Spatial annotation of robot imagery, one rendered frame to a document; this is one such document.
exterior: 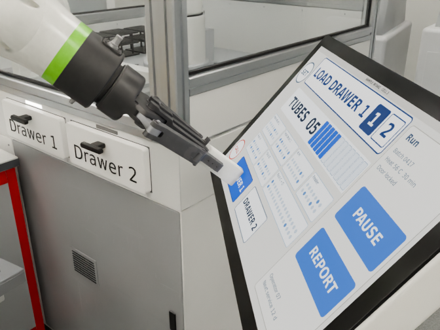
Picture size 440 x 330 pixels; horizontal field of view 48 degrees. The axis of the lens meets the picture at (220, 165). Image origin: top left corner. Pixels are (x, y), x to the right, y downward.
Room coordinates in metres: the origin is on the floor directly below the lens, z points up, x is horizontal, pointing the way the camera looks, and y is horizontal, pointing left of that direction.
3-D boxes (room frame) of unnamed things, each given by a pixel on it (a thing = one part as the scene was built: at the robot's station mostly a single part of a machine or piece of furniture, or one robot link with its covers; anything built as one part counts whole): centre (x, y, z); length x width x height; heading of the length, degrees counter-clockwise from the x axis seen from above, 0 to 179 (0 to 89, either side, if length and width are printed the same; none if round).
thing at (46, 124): (1.29, 0.51, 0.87); 0.29 x 0.02 x 0.11; 50
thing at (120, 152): (1.09, 0.27, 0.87); 0.29 x 0.02 x 0.11; 50
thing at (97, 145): (1.07, 0.29, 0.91); 0.07 x 0.04 x 0.01; 50
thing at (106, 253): (1.63, 0.17, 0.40); 1.03 x 0.95 x 0.80; 50
